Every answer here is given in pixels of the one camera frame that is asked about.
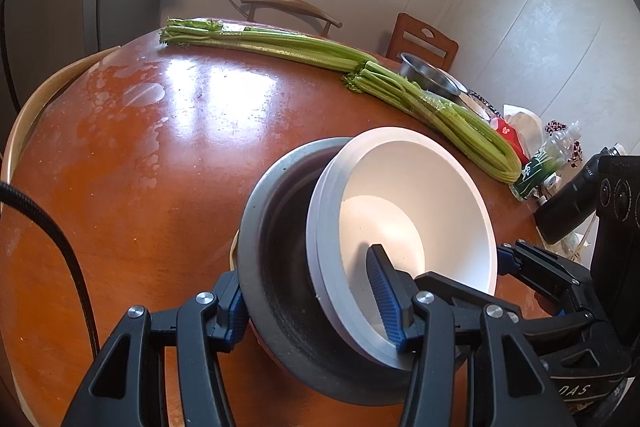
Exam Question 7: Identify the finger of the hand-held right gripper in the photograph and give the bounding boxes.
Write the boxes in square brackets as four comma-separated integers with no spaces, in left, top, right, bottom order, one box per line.
[495,241,596,308]
[414,271,586,343]

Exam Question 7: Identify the red tissue packet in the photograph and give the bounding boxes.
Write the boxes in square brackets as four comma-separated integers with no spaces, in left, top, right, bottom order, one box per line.
[490,117,528,162]

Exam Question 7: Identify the deep steel bowl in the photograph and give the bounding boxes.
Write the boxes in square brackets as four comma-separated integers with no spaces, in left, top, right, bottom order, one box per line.
[398,52,468,102]

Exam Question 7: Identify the wooden chair with cutout back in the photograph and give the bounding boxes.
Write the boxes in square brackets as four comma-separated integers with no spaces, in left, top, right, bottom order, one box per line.
[385,13,459,72]

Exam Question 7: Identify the red patterned pouch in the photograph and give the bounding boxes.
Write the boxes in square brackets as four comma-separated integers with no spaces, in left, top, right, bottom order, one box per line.
[545,119,586,168]

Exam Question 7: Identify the long celery bunch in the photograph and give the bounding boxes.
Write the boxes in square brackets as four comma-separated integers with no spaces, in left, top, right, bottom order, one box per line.
[159,18,378,72]

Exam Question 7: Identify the ceramic bowl with food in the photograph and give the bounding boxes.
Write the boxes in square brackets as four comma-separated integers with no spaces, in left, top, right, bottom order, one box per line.
[460,89,501,122]

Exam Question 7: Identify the black thermos flask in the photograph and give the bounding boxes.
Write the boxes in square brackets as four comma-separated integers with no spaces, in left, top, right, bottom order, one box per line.
[535,147,608,245]

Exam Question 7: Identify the light wooden chair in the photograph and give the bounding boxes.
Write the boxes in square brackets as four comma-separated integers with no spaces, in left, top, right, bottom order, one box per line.
[0,46,122,208]

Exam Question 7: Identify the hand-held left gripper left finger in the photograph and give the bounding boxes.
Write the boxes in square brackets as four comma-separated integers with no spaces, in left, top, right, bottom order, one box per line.
[60,269,251,427]

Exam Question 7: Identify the wooden chair with curved back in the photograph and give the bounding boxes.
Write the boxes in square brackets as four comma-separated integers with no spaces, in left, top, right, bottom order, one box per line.
[240,0,343,38]

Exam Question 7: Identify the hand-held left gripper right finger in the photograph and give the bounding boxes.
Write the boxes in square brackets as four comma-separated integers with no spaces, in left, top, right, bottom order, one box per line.
[365,243,566,427]

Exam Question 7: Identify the green-labelled plastic bottle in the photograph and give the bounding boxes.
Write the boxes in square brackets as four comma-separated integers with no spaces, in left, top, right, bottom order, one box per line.
[510,121,583,200]

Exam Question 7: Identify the thick black cable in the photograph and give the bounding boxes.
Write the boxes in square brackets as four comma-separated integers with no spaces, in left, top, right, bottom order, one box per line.
[0,181,101,358]

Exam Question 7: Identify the wrapped celery bunch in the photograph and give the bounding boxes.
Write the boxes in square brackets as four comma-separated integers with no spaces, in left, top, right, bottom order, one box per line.
[341,61,522,184]

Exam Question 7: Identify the large white paper bowl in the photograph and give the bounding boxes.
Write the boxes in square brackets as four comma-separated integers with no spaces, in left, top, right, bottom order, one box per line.
[306,127,496,369]

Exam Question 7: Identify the white plastic bag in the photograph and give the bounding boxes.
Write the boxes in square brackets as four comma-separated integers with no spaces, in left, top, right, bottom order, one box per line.
[502,104,546,152]

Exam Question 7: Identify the wide-rimmed steel bowl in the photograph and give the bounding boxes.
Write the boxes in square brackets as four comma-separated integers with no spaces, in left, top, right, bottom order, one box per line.
[236,137,416,407]

